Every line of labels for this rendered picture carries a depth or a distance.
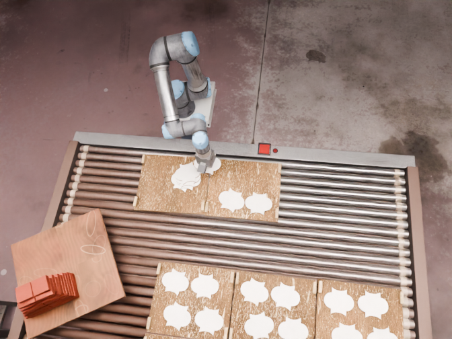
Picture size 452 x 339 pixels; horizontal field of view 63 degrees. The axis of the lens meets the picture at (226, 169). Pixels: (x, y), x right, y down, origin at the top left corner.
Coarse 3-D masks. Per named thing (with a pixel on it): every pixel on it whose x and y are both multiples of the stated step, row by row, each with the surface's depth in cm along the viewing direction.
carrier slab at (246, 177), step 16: (224, 160) 221; (224, 176) 217; (240, 176) 216; (256, 176) 215; (272, 176) 214; (208, 192) 214; (240, 192) 212; (256, 192) 211; (272, 192) 211; (224, 208) 209; (272, 208) 207
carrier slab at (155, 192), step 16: (160, 160) 224; (176, 160) 223; (192, 160) 222; (144, 176) 221; (160, 176) 220; (208, 176) 217; (144, 192) 217; (160, 192) 216; (176, 192) 215; (192, 192) 214; (144, 208) 213; (160, 208) 212; (176, 208) 211; (192, 208) 211
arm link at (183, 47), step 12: (168, 36) 176; (180, 36) 175; (192, 36) 176; (168, 48) 175; (180, 48) 175; (192, 48) 176; (180, 60) 182; (192, 60) 184; (192, 72) 195; (192, 84) 207; (204, 84) 211; (192, 96) 217; (204, 96) 218
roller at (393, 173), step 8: (88, 152) 234; (96, 152) 233; (104, 152) 232; (112, 152) 231; (120, 152) 231; (128, 152) 230; (136, 152) 229; (144, 152) 229; (152, 152) 228; (160, 152) 228; (168, 152) 228; (240, 160) 222; (248, 160) 221; (256, 160) 221; (264, 160) 221; (272, 160) 221; (296, 168) 219; (304, 168) 218; (312, 168) 217; (320, 168) 216; (328, 168) 216; (336, 168) 215; (344, 168) 215; (352, 168) 214; (360, 168) 214; (368, 168) 214; (376, 168) 214; (392, 176) 213; (400, 176) 212
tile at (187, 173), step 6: (180, 168) 217; (186, 168) 217; (192, 168) 217; (180, 174) 216; (186, 174) 215; (192, 174) 215; (198, 174) 215; (180, 180) 214; (186, 180) 214; (192, 180) 214
